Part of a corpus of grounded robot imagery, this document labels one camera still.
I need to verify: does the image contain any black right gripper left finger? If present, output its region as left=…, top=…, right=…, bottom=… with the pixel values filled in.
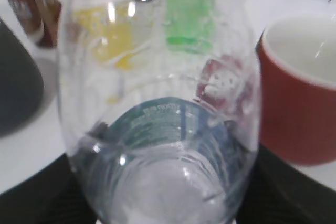
left=1, top=149, right=106, bottom=223

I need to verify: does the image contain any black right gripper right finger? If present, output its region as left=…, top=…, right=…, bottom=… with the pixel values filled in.
left=224, top=119, right=336, bottom=224

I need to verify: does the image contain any clear water bottle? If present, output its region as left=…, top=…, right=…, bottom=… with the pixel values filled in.
left=58, top=0, right=260, bottom=223

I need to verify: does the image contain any grey ceramic mug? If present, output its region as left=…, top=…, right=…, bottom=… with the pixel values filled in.
left=1, top=21, right=44, bottom=136

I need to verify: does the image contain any red ceramic mug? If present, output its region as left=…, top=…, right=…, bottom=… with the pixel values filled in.
left=256, top=15, right=335, bottom=165

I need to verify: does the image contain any yellow paper cup stack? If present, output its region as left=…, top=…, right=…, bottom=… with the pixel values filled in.
left=54, top=0, right=148, bottom=104

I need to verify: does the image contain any brown coffee drink bottle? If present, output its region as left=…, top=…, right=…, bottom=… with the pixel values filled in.
left=8, top=0, right=61, bottom=48

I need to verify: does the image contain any green soda bottle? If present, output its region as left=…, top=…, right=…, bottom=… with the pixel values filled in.
left=164, top=0, right=215, bottom=54

